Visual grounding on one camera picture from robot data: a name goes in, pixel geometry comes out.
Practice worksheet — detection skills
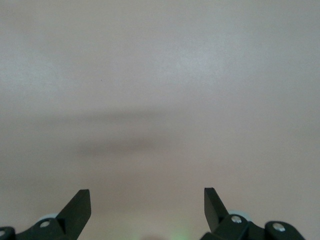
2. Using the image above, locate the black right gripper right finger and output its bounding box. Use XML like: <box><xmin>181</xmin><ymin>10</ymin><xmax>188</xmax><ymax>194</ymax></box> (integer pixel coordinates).
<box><xmin>199</xmin><ymin>187</ymin><xmax>307</xmax><ymax>240</ymax></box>

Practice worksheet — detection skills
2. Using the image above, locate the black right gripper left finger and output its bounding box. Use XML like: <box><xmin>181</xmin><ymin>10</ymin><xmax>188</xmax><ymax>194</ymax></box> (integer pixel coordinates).
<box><xmin>0</xmin><ymin>189</ymin><xmax>91</xmax><ymax>240</ymax></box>

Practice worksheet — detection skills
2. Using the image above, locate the brown table cover mat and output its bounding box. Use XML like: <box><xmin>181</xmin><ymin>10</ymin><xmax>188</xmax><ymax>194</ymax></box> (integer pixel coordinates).
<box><xmin>0</xmin><ymin>0</ymin><xmax>320</xmax><ymax>240</ymax></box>

